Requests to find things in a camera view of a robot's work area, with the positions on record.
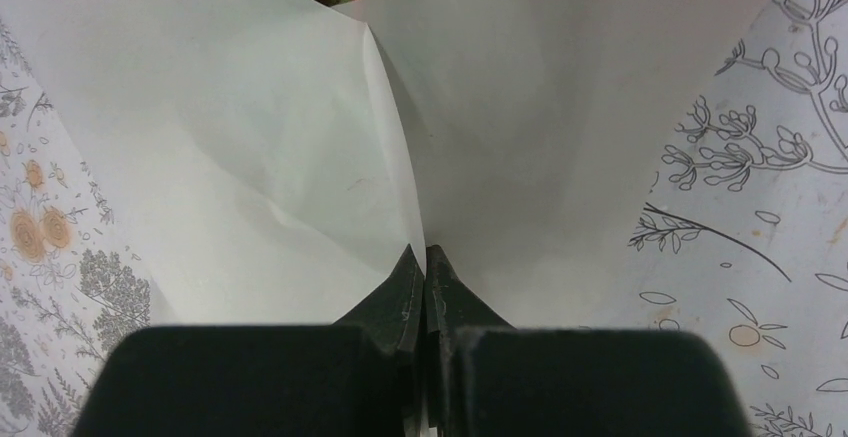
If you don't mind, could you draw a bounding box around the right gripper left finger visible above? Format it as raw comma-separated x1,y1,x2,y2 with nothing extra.
332,247,424,436

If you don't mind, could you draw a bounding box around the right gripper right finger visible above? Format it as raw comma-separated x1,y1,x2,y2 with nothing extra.
423,245,511,436

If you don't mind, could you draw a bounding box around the white translucent wrapping paper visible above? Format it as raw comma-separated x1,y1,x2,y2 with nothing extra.
1,0,767,326

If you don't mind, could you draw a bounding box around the floral patterned table mat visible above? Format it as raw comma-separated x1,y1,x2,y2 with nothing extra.
1,0,847,436

